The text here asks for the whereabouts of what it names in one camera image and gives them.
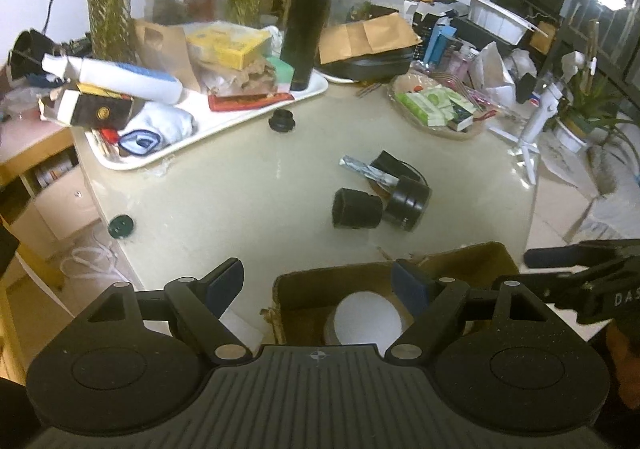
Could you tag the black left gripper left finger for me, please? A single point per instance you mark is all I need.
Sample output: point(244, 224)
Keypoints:
point(198, 305)

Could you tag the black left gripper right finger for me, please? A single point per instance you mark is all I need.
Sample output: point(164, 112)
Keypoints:
point(434, 305)

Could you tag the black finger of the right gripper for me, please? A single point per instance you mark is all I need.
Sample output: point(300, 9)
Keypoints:
point(579, 254)

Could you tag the black lens cylinder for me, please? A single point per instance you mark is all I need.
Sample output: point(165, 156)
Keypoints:
point(355, 209)

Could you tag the silver foil packet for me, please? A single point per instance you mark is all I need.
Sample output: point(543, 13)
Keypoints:
point(383, 179)

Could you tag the black rectangular block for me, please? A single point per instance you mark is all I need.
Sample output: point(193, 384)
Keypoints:
point(390, 164)

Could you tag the small black round knob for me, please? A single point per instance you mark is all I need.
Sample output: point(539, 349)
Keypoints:
point(282, 121)

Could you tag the white foam disc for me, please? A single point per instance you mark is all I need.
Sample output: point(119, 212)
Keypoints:
point(364, 318)

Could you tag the dark green bottle cap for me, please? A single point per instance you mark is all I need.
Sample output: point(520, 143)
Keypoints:
point(120, 227)

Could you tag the potted green plant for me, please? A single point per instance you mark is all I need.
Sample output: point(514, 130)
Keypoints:
point(587, 103)

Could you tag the white mini tripod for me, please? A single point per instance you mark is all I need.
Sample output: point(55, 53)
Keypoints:
point(548, 105)

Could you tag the white plastic tray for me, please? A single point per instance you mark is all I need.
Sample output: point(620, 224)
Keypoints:
point(208, 123)

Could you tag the white blue rolled cloth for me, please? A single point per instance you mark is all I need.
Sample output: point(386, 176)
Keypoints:
point(154, 128)

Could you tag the wooden side cabinet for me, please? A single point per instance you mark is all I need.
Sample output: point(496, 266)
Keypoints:
point(45, 203)

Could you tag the glass dish with packets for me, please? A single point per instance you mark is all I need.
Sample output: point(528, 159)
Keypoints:
point(440, 104)

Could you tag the red flat packet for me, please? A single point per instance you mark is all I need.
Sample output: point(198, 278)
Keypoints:
point(246, 102)

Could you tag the black gold box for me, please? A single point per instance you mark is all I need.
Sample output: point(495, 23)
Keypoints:
point(74, 108)

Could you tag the white blue tube package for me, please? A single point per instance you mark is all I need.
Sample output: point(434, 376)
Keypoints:
point(125, 78)

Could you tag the black oval case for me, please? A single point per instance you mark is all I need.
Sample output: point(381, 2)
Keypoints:
point(378, 66)

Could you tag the green white small box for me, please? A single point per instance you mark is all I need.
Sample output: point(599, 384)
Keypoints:
point(283, 72)

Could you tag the white plastic food container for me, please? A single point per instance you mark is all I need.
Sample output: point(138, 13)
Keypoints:
point(500, 22)

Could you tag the yellow cardboard box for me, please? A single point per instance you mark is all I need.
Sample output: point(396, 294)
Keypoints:
point(227, 44)

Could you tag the brown paper envelope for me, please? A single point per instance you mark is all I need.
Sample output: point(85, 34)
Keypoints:
point(374, 36)

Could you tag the black thermos bottle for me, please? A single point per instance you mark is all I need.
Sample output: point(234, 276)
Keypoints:
point(303, 28)

